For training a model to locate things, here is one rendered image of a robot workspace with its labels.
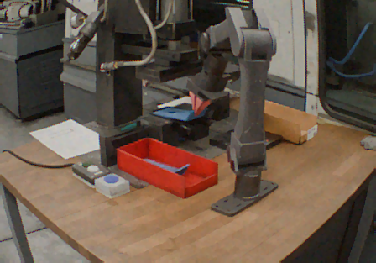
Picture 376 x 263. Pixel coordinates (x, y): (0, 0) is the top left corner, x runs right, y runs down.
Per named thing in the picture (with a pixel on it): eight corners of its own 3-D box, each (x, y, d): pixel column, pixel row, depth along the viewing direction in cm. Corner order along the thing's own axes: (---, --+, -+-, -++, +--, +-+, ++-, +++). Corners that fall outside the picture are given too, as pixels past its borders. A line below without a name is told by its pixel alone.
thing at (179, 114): (190, 122, 143) (190, 111, 142) (152, 113, 153) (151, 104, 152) (207, 116, 147) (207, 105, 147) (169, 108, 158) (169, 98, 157)
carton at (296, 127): (299, 148, 151) (301, 124, 149) (240, 129, 168) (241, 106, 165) (316, 137, 160) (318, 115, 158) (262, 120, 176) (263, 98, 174)
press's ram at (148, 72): (162, 94, 140) (163, -6, 130) (106, 80, 157) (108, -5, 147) (206, 81, 152) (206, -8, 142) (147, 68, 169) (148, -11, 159)
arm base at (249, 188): (209, 179, 113) (233, 188, 108) (261, 153, 126) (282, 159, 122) (208, 208, 115) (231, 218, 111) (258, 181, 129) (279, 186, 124)
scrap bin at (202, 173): (185, 199, 120) (184, 177, 118) (117, 168, 136) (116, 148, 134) (217, 183, 128) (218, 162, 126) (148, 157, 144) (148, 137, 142)
